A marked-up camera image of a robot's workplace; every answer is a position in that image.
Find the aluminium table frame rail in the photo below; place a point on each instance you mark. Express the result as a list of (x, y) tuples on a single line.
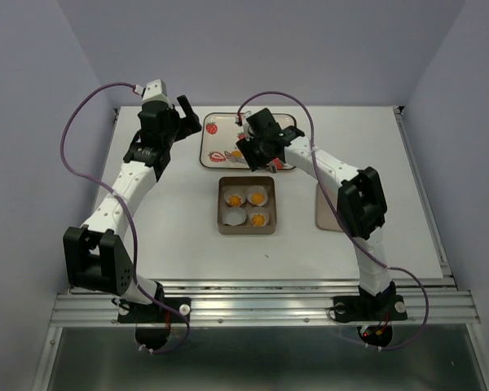
[(246, 303)]

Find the gold tin lid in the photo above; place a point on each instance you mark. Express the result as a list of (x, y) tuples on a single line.
[(324, 218)]

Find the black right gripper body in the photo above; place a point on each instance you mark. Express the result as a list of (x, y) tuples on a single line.
[(252, 149)]

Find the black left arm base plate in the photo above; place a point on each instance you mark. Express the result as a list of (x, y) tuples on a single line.
[(131, 313)]

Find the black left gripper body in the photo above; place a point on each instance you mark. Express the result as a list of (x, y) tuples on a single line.
[(172, 133)]

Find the silver metal tongs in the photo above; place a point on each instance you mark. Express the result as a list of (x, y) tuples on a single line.
[(274, 166)]

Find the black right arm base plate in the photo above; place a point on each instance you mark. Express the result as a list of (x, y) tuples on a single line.
[(347, 309)]

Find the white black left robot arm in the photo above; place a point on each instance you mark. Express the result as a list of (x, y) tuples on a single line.
[(95, 254)]

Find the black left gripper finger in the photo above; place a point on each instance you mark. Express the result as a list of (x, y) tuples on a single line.
[(188, 127), (186, 107)]

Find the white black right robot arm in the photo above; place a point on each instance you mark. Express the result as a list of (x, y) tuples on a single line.
[(355, 195)]

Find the strawberry print tray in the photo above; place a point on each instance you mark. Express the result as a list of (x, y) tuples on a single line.
[(220, 133)]

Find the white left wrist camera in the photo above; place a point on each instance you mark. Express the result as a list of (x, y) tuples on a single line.
[(155, 91)]

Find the gold square tin box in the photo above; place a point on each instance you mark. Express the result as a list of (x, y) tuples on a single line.
[(247, 228)]

